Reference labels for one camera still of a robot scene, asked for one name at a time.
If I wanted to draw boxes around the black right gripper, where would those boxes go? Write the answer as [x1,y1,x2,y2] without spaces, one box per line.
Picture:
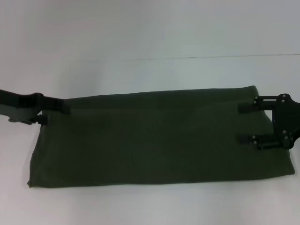
[237,93,300,151]

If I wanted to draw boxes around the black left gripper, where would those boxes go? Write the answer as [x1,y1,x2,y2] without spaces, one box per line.
[0,89,71,126]

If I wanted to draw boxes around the dark green shirt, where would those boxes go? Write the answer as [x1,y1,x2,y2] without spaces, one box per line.
[26,85,295,188]

